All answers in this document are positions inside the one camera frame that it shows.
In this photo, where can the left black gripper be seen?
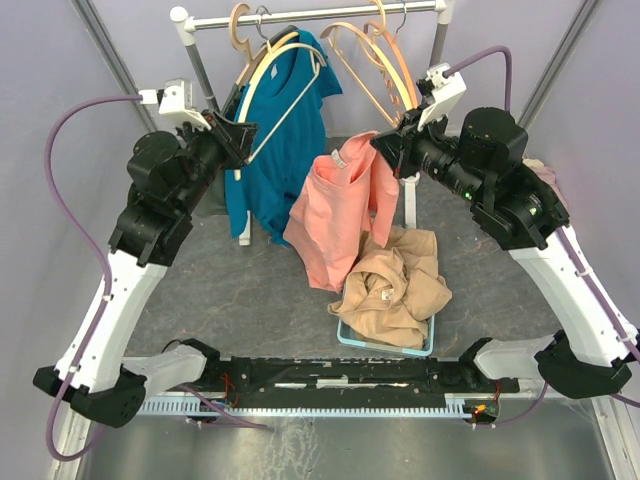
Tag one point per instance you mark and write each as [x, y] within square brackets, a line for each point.
[237, 147]

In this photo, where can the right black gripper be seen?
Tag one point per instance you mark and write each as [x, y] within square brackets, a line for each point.
[399, 147]

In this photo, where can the pale peach plastic hanger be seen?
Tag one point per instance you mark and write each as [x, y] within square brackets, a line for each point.
[331, 34]

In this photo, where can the pink t shirt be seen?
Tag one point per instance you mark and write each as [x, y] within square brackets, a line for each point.
[347, 192]

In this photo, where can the teal blue t shirt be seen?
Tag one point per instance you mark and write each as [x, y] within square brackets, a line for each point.
[267, 192]

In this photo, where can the yellow plastic hanger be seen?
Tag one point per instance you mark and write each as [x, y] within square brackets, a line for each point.
[270, 56]

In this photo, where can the cream plastic hanger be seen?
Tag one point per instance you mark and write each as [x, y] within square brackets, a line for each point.
[286, 103]

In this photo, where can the orange plastic hanger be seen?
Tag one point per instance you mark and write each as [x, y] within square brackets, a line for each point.
[383, 52]

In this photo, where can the beige t shirt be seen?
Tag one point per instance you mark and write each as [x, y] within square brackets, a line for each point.
[410, 255]

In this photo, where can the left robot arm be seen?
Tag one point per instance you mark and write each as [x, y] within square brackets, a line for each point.
[170, 174]

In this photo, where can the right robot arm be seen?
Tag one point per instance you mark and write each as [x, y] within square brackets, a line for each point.
[590, 355]

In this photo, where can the dark grey t shirt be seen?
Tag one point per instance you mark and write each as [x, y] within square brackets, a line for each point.
[213, 202]

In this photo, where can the lilac t shirt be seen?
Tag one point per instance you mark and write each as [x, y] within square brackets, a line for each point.
[546, 174]

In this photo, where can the light blue plastic basket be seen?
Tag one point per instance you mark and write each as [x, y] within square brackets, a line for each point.
[350, 340]

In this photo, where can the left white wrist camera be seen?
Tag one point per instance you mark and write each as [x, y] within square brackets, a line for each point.
[175, 103]

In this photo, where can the aluminium frame rail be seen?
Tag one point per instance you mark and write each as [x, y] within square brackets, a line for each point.
[557, 366]

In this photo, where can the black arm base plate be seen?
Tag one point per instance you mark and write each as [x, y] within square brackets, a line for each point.
[332, 394]

